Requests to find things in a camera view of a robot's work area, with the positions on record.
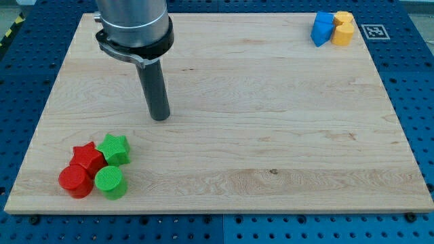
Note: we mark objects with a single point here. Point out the green cylinder block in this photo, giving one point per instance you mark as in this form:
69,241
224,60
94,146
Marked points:
111,183

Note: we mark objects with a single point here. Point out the yellow heart block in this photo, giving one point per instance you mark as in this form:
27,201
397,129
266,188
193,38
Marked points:
343,34

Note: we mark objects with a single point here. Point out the red star block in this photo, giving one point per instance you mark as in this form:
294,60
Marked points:
87,156

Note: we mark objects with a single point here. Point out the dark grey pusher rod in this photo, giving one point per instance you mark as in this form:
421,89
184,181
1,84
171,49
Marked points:
153,86

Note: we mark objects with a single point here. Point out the white fiducial marker tag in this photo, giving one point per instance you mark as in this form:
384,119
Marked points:
375,31

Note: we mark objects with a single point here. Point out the green star block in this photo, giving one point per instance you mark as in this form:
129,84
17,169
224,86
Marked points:
115,150

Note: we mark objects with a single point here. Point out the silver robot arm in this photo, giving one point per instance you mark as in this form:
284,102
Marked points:
139,32

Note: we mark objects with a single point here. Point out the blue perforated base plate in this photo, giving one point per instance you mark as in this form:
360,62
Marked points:
31,64

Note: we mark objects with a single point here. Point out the blue cube block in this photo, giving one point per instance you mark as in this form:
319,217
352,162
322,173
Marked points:
324,18

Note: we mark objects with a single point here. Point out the red cylinder block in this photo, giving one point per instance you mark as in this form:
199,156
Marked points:
75,181

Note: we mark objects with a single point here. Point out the black clamp ring mount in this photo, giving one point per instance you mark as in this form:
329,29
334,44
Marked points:
140,56

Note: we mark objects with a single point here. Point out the blue triangular block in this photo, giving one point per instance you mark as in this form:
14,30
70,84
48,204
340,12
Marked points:
321,33

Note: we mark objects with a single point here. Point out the yellow hexagon block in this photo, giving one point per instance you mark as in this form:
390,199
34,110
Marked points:
342,17

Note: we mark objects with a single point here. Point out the wooden board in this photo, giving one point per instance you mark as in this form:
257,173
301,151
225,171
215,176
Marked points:
262,121

